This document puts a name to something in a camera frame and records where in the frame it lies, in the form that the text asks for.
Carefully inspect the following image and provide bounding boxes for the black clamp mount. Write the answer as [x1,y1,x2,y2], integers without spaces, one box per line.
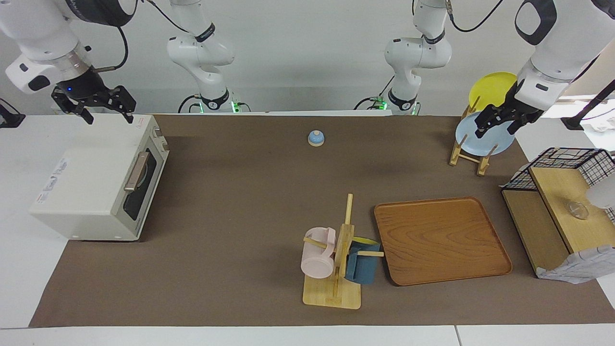
[0,98,26,129]

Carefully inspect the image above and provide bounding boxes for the white rounded object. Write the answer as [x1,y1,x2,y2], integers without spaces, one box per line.
[585,184,615,210]

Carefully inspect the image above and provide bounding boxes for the wooden two-tier shelf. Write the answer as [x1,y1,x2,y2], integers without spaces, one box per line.
[501,166,615,278]

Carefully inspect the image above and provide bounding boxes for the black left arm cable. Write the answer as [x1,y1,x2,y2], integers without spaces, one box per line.
[446,0,505,34]

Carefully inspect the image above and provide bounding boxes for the black wire basket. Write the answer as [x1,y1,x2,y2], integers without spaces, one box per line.
[506,147,615,223]

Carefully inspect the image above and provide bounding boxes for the wooden mug holder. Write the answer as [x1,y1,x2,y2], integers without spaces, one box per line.
[302,193,385,310]

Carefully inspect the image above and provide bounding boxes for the black right base cable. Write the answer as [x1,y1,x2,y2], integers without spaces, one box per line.
[177,94,201,114]

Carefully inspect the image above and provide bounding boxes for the light blue plate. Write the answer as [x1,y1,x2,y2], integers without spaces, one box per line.
[455,111,516,157]

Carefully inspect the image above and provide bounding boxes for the black base cable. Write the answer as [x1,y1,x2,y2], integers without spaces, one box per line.
[354,74,396,111]
[177,94,201,114]

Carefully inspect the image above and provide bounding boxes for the brown table mat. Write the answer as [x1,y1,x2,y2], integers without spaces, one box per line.
[28,114,615,328]

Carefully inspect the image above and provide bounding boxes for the yellow plate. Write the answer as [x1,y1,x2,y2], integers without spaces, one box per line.
[468,72,518,113]

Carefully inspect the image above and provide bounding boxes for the oven door with handle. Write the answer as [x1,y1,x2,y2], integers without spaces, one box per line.
[113,139,169,238]

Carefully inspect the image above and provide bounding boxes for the wooden plate rack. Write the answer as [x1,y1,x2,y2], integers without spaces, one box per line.
[449,96,499,177]

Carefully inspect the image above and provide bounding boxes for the brown wooden tray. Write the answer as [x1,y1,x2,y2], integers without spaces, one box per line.
[374,197,513,287]

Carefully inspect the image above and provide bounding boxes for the white toaster oven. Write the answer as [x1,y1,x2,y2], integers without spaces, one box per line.
[29,114,170,242]

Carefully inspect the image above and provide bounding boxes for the black camera stand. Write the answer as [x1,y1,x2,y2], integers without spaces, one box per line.
[561,79,615,131]

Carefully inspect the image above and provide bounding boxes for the white checked cloth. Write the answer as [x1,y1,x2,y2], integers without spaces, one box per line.
[535,245,615,284]

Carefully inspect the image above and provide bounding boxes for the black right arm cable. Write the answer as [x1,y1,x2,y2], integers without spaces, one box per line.
[90,25,130,74]

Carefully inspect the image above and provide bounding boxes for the blue mug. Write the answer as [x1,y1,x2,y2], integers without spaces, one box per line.
[344,237,382,285]

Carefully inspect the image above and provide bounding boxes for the pink mug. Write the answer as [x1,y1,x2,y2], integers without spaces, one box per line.
[300,227,337,279]

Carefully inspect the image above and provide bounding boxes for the black left base cable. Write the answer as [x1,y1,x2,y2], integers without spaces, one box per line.
[354,74,396,111]

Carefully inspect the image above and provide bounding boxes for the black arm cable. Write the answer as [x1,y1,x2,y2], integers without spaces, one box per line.
[90,25,130,74]
[446,0,505,34]

